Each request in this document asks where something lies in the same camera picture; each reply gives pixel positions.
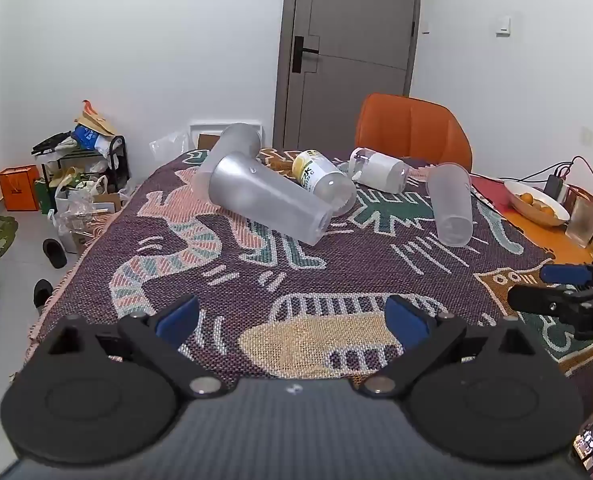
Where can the white fruit bowl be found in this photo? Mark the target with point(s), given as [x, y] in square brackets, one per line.
[521, 210]

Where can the printed woven blanket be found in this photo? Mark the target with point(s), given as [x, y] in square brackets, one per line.
[326, 270]

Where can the orange chair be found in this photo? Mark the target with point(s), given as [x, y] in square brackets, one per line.
[411, 127]

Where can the slim frosted plastic cup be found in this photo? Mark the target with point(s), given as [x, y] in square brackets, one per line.
[449, 200]

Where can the black slipper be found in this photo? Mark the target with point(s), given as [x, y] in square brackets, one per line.
[43, 293]
[55, 253]

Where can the white light switch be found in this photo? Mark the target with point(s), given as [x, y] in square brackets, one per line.
[503, 26]

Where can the red folder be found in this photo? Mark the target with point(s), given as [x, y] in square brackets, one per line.
[491, 191]

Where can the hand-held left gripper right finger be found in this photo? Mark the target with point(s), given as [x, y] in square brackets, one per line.
[407, 319]

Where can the clear drinking glass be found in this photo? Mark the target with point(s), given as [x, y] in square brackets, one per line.
[581, 220]

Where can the black power adapter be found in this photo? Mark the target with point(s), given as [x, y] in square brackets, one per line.
[555, 185]

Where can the small wall switch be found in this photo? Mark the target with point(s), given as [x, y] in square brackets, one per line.
[425, 27]

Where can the orange paper bag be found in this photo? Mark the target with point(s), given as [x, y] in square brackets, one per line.
[19, 189]

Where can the large frosted plastic cup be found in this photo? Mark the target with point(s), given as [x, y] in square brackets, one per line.
[271, 195]
[229, 142]

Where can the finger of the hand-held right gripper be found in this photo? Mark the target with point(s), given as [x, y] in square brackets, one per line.
[531, 297]
[564, 274]

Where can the clear plastic bag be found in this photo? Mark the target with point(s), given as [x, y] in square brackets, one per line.
[169, 146]

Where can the white labelled plastic cup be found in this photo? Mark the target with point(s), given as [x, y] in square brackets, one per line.
[381, 169]

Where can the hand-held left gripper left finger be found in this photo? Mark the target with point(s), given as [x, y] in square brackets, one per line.
[179, 319]

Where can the orange fruit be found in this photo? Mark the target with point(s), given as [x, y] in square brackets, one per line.
[545, 208]
[526, 198]

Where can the blue and white bag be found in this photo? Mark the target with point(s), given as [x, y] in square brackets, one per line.
[89, 138]

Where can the white plastic bags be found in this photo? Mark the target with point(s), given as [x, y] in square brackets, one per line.
[81, 210]

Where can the yellow label plastic cup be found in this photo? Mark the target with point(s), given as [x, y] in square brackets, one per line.
[321, 175]

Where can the black metal rack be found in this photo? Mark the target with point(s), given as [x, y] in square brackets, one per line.
[119, 160]

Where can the grey door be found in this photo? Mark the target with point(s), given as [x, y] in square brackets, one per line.
[356, 45]

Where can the tan paper bag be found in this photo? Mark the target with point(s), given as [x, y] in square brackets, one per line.
[96, 120]

